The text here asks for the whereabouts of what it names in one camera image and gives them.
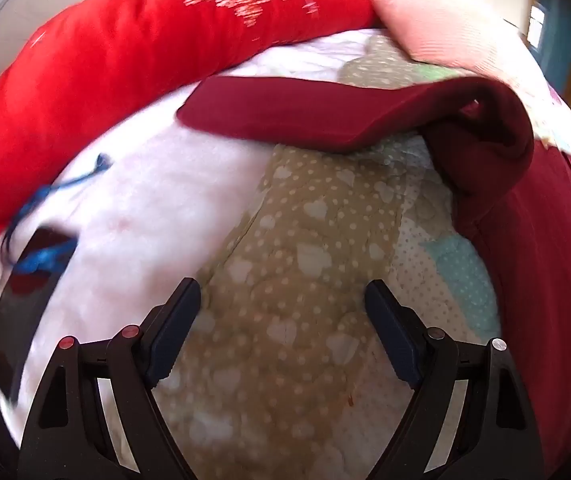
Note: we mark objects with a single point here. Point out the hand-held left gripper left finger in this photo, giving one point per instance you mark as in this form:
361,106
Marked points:
174,332

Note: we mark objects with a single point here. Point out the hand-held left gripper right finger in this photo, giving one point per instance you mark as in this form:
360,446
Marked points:
394,335

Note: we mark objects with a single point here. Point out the dark red garment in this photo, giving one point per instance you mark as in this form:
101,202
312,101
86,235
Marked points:
365,110

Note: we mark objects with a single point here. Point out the patchwork quilted bed cover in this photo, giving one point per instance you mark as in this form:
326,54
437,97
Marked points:
310,240

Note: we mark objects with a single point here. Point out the white cloth with blue print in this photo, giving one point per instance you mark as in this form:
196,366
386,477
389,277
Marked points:
155,195

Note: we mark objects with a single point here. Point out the red pillow with white print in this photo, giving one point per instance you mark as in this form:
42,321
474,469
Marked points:
125,65

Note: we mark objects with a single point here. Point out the pink towel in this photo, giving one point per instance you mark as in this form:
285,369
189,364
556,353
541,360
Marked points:
440,20

